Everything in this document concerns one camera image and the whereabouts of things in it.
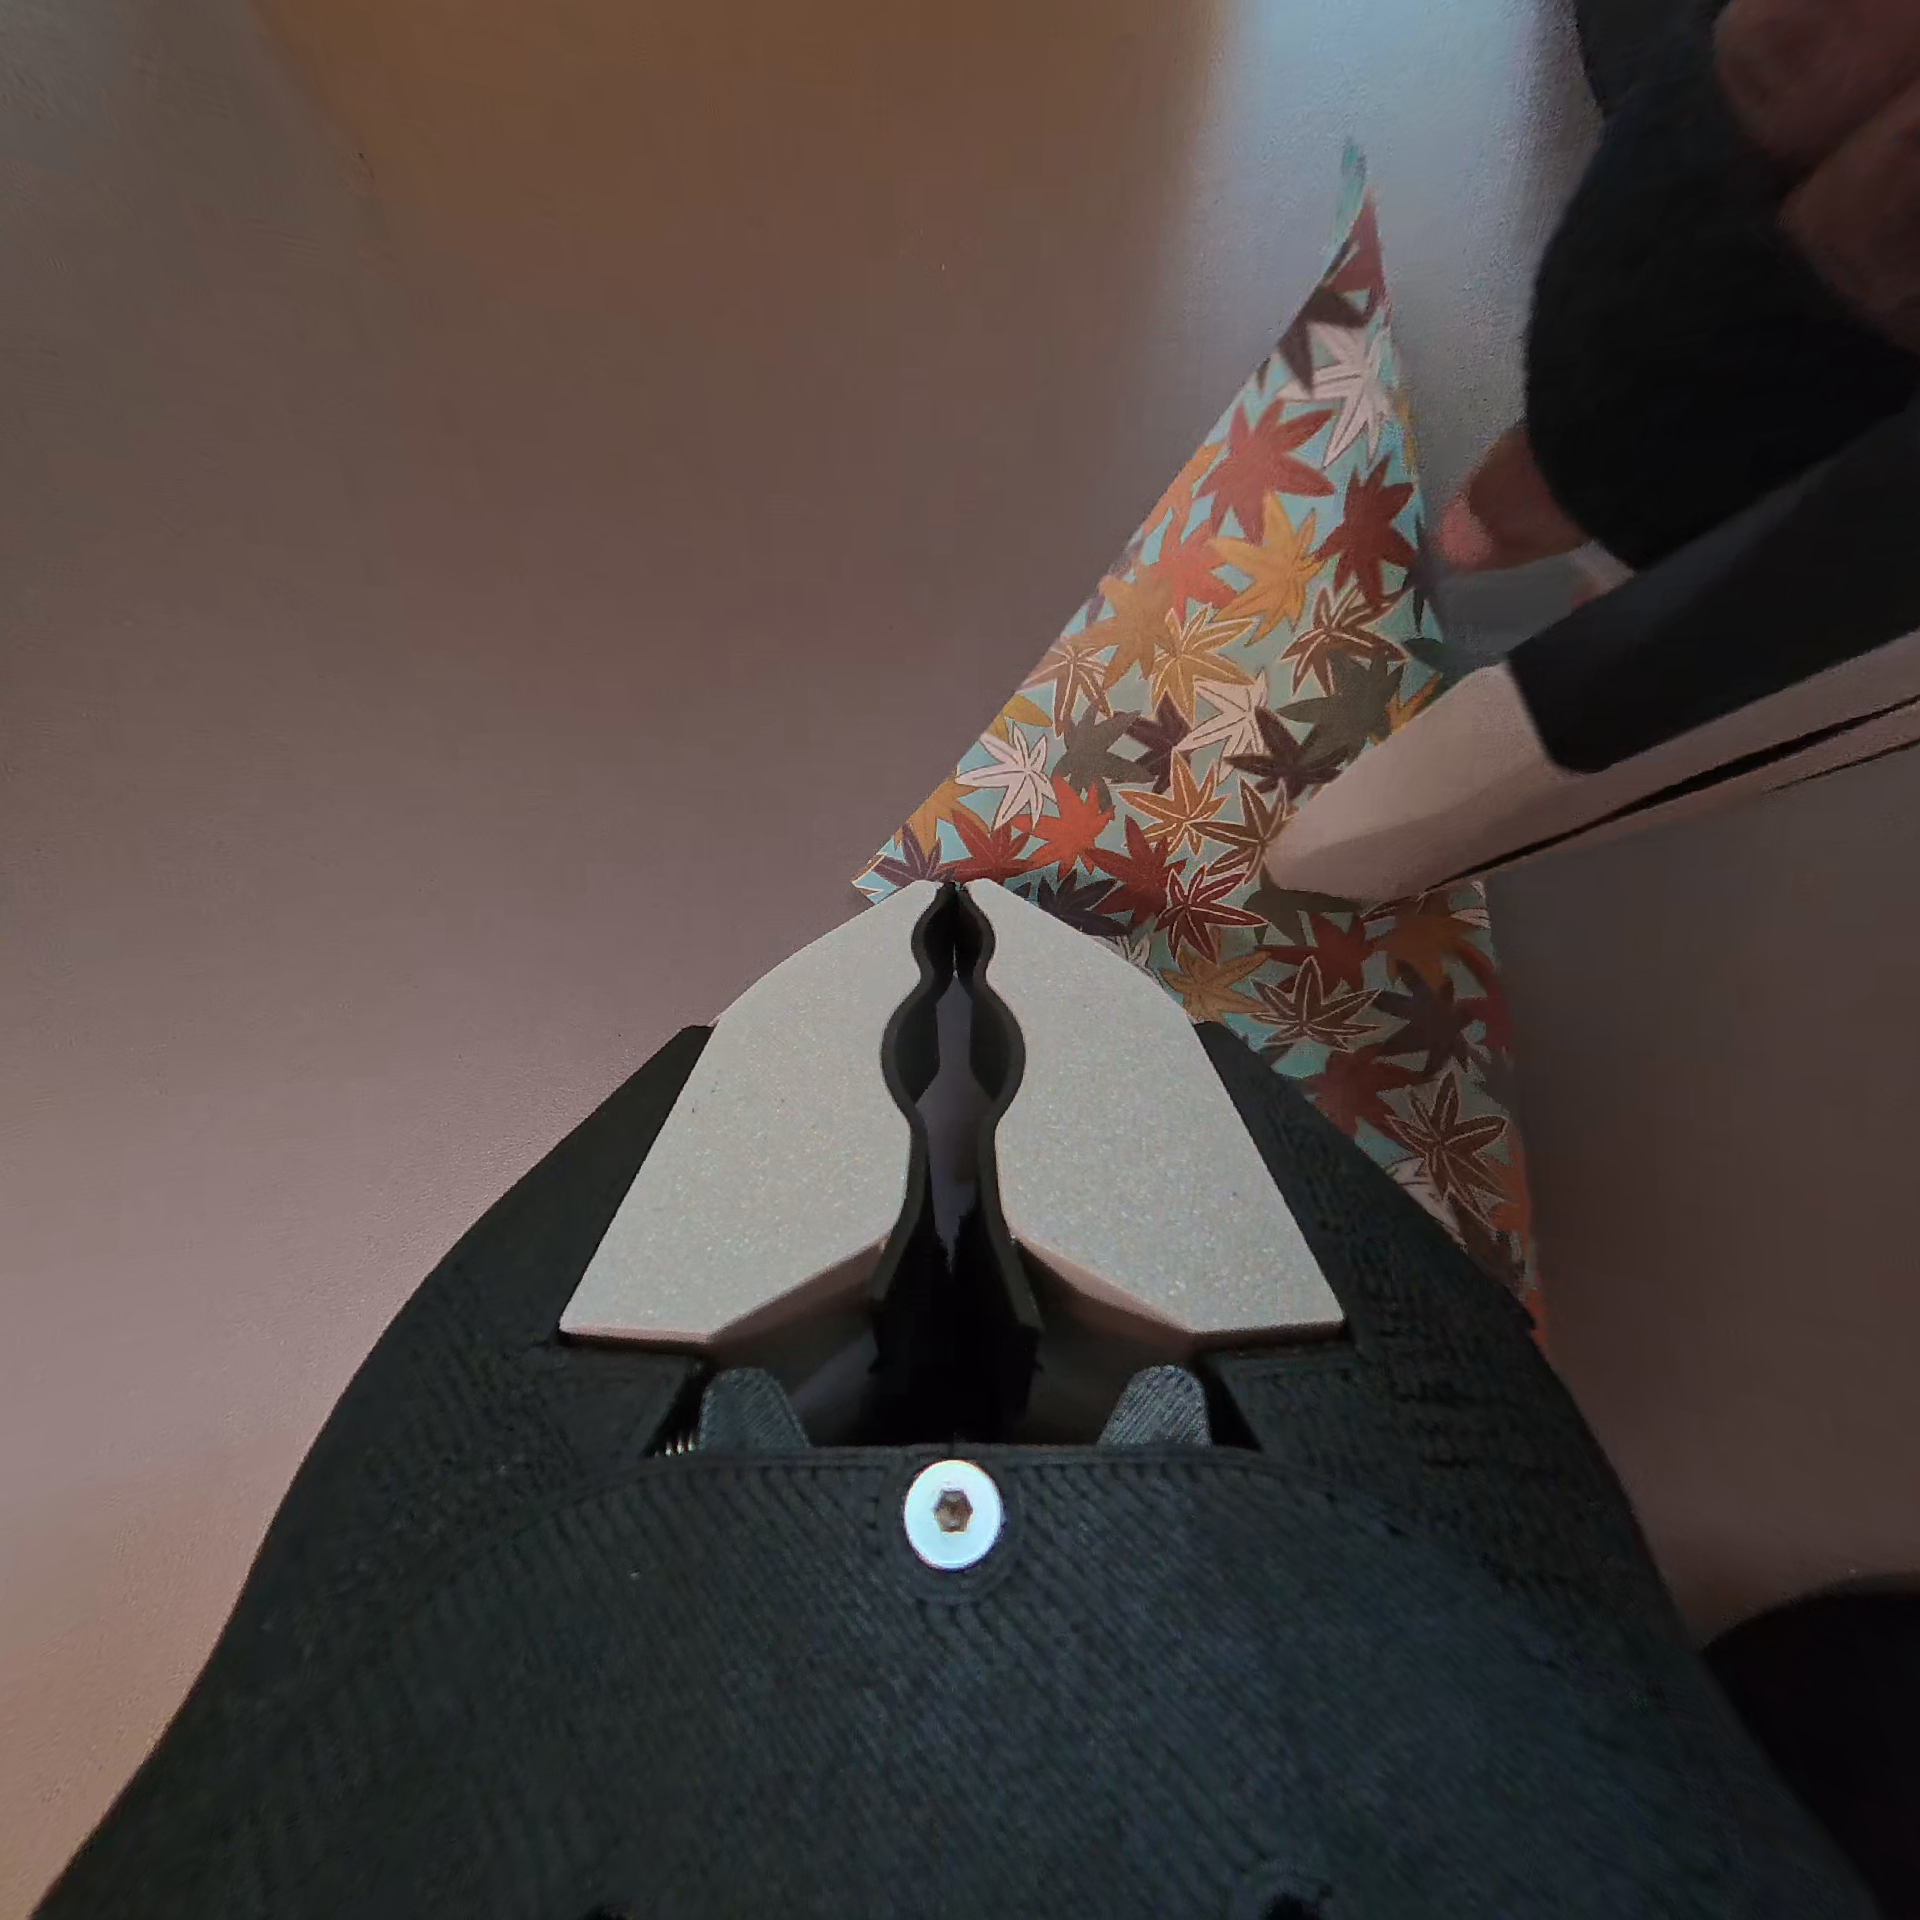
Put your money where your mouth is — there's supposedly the person's right hand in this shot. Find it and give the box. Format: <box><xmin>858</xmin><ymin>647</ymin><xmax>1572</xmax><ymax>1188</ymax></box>
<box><xmin>1434</xmin><ymin>0</ymin><xmax>1920</xmax><ymax>574</ymax></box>

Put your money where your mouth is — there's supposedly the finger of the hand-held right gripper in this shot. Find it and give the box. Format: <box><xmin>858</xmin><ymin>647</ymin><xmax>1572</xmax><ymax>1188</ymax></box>
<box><xmin>1262</xmin><ymin>627</ymin><xmax>1920</xmax><ymax>904</ymax></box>

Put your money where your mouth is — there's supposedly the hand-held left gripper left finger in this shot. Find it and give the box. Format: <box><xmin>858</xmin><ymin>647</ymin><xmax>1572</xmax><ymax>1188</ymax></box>
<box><xmin>556</xmin><ymin>885</ymin><xmax>956</xmax><ymax>1348</ymax></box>

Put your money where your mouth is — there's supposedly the maple leaf origami paper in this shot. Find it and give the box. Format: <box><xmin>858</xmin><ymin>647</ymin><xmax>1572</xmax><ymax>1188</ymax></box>
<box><xmin>853</xmin><ymin>145</ymin><xmax>1553</xmax><ymax>1326</ymax></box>

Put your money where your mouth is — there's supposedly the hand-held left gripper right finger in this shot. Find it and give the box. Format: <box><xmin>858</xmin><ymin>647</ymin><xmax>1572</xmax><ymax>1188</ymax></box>
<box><xmin>956</xmin><ymin>885</ymin><xmax>1343</xmax><ymax>1347</ymax></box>

